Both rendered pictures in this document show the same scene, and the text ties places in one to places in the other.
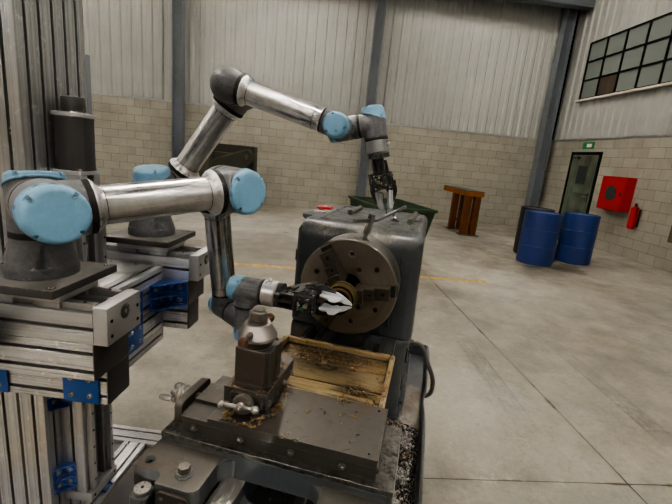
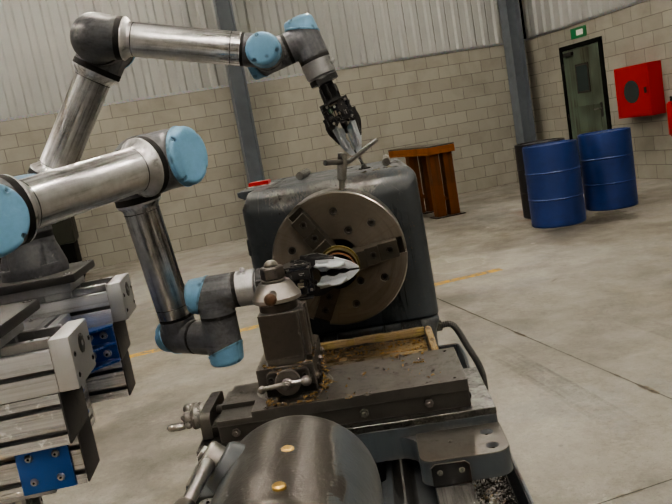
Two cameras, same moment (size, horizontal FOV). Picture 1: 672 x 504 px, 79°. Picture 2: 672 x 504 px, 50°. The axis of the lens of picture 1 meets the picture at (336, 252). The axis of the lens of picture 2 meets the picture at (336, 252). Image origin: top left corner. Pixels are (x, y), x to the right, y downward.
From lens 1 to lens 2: 0.45 m
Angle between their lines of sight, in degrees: 10
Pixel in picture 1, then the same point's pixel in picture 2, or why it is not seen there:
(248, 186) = (187, 146)
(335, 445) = (413, 383)
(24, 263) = not seen: outside the picture
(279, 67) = (63, 34)
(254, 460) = not seen: hidden behind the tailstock
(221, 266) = (166, 276)
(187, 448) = not seen: hidden behind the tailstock
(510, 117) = (453, 21)
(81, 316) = (34, 357)
